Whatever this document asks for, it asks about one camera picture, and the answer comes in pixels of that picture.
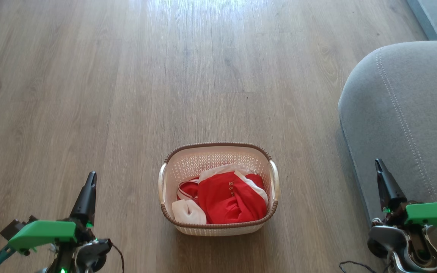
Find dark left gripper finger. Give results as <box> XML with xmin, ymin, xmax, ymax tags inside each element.
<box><xmin>69</xmin><ymin>171</ymin><xmax>97</xmax><ymax>227</ymax></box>

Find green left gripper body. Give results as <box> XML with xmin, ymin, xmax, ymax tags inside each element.
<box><xmin>8</xmin><ymin>220</ymin><xmax>96</xmax><ymax>254</ymax></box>

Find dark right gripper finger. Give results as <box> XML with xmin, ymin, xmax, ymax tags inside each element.
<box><xmin>375</xmin><ymin>158</ymin><xmax>407</xmax><ymax>210</ymax></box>

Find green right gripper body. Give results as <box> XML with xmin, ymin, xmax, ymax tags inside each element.
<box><xmin>384</xmin><ymin>201</ymin><xmax>437</xmax><ymax>238</ymax></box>

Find red and white garment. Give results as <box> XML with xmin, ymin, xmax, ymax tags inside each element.
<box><xmin>172</xmin><ymin>163</ymin><xmax>269</xmax><ymax>225</ymax></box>

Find grey fabric sofa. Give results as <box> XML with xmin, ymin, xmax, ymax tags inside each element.
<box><xmin>338</xmin><ymin>41</ymin><xmax>437</xmax><ymax>266</ymax></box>

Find white woven plastic laundry basket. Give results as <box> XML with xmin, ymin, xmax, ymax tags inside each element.
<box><xmin>158</xmin><ymin>142</ymin><xmax>280</xmax><ymax>237</ymax></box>

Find black cable with teal connector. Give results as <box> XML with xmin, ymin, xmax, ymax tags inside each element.
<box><xmin>0</xmin><ymin>245</ymin><xmax>16</xmax><ymax>273</ymax></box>

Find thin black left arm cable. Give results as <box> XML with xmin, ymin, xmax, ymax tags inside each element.
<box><xmin>110</xmin><ymin>243</ymin><xmax>125</xmax><ymax>273</ymax></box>

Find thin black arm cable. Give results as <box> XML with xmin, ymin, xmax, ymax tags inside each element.
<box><xmin>339</xmin><ymin>260</ymin><xmax>390</xmax><ymax>273</ymax></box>
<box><xmin>110</xmin><ymin>243</ymin><xmax>125</xmax><ymax>273</ymax></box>

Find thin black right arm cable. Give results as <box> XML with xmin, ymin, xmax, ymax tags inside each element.
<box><xmin>339</xmin><ymin>260</ymin><xmax>390</xmax><ymax>273</ymax></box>

